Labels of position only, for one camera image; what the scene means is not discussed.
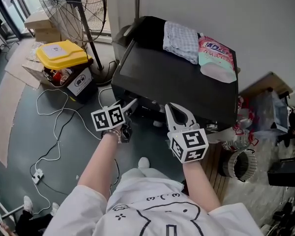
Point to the yellow lid trash bin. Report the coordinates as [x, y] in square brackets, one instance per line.
[61, 53]

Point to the wooden slat board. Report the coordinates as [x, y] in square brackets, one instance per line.
[215, 171]

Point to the black box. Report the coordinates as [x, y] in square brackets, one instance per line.
[285, 172]

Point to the clear plastic bag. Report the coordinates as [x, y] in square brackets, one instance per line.
[273, 109]

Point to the flat cardboard sheet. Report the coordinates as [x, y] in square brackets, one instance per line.
[2, 117]
[19, 60]

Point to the person's white trousers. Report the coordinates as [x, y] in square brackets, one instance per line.
[150, 176]

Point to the black standing fan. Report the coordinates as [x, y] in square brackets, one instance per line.
[88, 33]

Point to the person's left forearm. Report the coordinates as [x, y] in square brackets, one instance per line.
[98, 163]

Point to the person's left white shoe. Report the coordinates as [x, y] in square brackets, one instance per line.
[143, 162]

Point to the black cloth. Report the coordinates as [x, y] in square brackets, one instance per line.
[150, 31]

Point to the checked cloth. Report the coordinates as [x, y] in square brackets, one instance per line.
[182, 42]

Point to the person's white printed shirt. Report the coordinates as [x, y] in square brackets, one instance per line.
[150, 215]

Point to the person's right forearm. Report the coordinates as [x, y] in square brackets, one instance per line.
[199, 185]

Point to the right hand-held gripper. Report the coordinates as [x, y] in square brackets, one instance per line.
[191, 141]

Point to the silver washing machine knob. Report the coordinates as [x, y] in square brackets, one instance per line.
[211, 126]

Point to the white metal frame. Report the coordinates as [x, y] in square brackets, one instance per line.
[0, 205]

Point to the cluster of red-labelled bottles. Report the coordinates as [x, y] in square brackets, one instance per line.
[245, 122]

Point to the glass door with dark frame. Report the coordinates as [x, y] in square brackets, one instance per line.
[12, 6]

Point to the brown cardboard box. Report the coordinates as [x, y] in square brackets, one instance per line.
[34, 72]
[48, 34]
[38, 20]

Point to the white power strip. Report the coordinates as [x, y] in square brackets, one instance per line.
[37, 176]

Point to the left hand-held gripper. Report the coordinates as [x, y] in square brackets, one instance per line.
[108, 118]

